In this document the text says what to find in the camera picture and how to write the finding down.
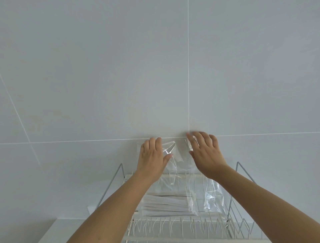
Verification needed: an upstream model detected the clear plastic bag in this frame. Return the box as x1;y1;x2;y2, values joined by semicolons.
136;138;223;217

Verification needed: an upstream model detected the person's right hand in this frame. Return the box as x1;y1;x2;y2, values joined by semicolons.
186;131;229;181

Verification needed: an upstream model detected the bundle of white wrapped chopsticks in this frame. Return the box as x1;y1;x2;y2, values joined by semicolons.
141;192;199;217

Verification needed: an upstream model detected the white wire dish rack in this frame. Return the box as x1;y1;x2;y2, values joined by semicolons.
96;161;263;243

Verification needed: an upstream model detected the person's left hand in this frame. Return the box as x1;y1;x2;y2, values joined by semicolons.
136;137;174;183

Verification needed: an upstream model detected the person's right forearm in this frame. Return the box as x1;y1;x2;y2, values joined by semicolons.
214;164;320;243

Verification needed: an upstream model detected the person's left forearm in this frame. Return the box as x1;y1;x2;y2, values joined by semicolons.
65;172;161;243

